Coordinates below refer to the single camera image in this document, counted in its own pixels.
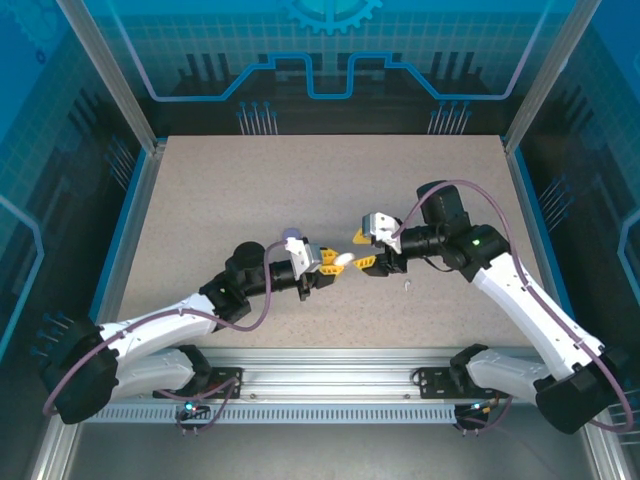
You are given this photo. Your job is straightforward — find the aluminium mounting beam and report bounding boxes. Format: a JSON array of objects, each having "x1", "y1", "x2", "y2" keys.
[{"x1": 67, "y1": 346, "x2": 609, "y2": 409}]

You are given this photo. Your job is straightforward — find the grey metal base panel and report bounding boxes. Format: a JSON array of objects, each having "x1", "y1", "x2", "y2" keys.
[{"x1": 29, "y1": 419, "x2": 621, "y2": 480}]

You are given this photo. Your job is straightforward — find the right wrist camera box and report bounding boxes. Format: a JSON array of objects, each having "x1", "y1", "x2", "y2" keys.
[{"x1": 360, "y1": 210, "x2": 405, "y2": 254}]

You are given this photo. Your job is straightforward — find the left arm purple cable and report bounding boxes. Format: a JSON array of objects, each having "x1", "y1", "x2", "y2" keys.
[{"x1": 42, "y1": 242, "x2": 275, "y2": 436}]

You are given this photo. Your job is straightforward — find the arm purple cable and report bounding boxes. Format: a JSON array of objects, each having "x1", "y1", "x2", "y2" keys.
[
  {"x1": 42, "y1": 242, "x2": 275, "y2": 436},
  {"x1": 393, "y1": 178, "x2": 635, "y2": 436}
]

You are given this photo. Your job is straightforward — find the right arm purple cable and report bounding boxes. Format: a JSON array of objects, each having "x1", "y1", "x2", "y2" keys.
[{"x1": 393, "y1": 178, "x2": 635, "y2": 436}]

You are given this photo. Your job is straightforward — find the aluminium table side rail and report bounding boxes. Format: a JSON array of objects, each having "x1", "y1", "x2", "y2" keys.
[
  {"x1": 502, "y1": 139, "x2": 571, "y2": 321},
  {"x1": 92, "y1": 142, "x2": 169, "y2": 326}
]

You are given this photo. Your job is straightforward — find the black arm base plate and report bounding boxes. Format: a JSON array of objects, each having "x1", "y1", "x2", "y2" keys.
[
  {"x1": 152, "y1": 367, "x2": 245, "y2": 400},
  {"x1": 417, "y1": 366, "x2": 511, "y2": 400}
]

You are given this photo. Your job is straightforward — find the slotted grey cable duct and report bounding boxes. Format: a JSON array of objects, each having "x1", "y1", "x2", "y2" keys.
[{"x1": 79, "y1": 405, "x2": 459, "y2": 425}]

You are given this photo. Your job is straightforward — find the aluminium frame post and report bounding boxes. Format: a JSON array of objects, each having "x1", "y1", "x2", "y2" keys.
[
  {"x1": 55, "y1": 0, "x2": 169, "y2": 156},
  {"x1": 501, "y1": 0, "x2": 601, "y2": 156}
]

